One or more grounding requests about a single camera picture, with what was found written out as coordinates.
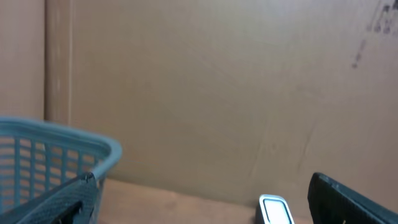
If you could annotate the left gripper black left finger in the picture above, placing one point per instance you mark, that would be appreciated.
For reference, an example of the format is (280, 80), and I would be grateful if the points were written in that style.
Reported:
(72, 202)

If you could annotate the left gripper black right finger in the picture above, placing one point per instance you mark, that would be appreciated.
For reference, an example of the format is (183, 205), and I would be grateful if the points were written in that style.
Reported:
(332, 202)

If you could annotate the white barcode scanner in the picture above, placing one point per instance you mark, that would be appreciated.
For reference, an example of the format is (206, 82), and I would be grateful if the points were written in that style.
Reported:
(272, 209)

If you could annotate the grey plastic mesh basket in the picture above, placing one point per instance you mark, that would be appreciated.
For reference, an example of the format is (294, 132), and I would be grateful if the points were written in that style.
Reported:
(37, 156)

